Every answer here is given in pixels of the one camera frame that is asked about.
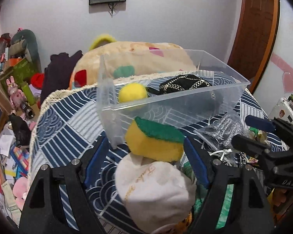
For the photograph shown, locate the black white striped cord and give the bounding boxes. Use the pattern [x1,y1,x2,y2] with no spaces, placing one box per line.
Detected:
[221,151,248,168]

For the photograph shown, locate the silver scrubbers plastic bag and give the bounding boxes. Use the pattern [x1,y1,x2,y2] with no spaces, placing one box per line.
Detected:
[194,111,249,152]

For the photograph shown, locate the green knitted glove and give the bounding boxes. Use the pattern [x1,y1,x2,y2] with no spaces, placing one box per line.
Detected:
[181,161,234,230]

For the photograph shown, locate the white drawstring pouch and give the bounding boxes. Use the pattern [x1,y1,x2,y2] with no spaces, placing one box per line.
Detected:
[115,153,197,233]

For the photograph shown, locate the yellow green sponge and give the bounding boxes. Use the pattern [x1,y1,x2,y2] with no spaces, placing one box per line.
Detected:
[125,116,185,162]

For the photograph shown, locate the white sticker suitcase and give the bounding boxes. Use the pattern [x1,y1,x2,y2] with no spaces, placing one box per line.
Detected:
[268,94,293,124]

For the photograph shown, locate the blue white patterned tablecloth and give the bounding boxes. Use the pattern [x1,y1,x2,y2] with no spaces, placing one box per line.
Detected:
[28,70,287,234]

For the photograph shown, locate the clear plastic storage box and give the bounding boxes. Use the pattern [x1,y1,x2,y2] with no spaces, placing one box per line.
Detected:
[97,49,249,148]

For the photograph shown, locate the brown wooden door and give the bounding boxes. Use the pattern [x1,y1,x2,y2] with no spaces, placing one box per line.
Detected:
[228,0,281,94]

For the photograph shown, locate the yellow pom-pom ball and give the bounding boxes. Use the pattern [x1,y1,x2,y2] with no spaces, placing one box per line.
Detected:
[118,83,148,103]

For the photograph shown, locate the pink bunny toy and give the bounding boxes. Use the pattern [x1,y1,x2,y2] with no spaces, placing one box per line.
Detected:
[6,75,27,110]

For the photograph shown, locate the green bottle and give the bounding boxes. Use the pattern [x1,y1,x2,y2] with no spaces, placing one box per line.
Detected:
[21,81,36,106]

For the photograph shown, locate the red plush item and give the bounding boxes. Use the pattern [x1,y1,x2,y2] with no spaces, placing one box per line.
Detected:
[30,73,45,90]

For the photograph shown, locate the dark purple garment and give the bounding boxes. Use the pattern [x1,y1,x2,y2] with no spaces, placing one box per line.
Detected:
[40,50,83,104]

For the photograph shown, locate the green cardboard box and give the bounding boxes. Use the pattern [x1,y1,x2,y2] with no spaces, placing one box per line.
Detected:
[0,58,39,91]

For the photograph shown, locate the beige patterned blanket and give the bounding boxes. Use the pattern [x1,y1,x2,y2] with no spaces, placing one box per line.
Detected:
[69,41,197,90]

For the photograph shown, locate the grey green plush toy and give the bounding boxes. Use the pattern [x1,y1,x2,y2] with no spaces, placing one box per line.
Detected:
[8,29,41,72]

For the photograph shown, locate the black gold chain pouch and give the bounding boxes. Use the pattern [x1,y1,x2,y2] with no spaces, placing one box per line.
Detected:
[146,74,211,96]

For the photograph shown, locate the yellow plush ring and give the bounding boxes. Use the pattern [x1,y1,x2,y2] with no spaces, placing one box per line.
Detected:
[88,33,117,52]

